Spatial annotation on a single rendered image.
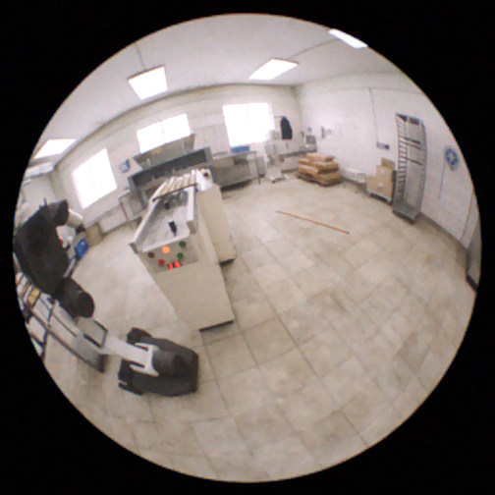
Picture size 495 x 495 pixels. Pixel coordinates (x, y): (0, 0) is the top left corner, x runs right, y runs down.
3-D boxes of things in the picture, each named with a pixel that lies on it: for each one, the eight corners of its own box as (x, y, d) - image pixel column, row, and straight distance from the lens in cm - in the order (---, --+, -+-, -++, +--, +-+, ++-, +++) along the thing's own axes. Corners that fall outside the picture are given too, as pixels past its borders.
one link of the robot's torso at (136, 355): (154, 348, 120) (91, 313, 121) (150, 374, 116) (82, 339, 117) (150, 352, 134) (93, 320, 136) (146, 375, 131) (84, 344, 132)
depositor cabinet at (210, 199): (180, 230, 295) (163, 184, 273) (220, 217, 289) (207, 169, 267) (176, 283, 190) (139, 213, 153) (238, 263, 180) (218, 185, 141)
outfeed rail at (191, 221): (192, 173, 267) (192, 169, 266) (194, 172, 267) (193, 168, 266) (191, 236, 73) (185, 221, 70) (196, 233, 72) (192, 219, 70)
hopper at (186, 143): (144, 168, 176) (140, 156, 176) (198, 148, 168) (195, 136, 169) (135, 173, 148) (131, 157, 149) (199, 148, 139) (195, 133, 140)
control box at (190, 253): (155, 270, 90) (142, 248, 84) (198, 256, 83) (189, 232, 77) (154, 275, 87) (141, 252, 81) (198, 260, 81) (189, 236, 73)
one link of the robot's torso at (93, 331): (109, 331, 129) (82, 289, 92) (103, 353, 126) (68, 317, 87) (93, 323, 136) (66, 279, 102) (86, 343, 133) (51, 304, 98)
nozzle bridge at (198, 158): (147, 201, 183) (137, 171, 180) (214, 179, 173) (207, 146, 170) (138, 213, 153) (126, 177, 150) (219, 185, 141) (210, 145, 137)
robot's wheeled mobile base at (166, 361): (202, 343, 133) (183, 321, 106) (199, 407, 124) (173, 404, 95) (139, 338, 168) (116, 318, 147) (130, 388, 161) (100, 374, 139)
